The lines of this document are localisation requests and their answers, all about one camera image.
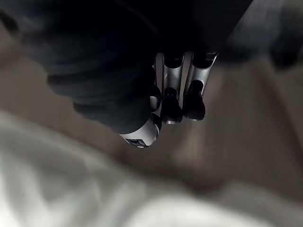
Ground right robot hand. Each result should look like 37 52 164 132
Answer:
0 0 303 149

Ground white bed sheet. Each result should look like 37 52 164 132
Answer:
0 110 303 227

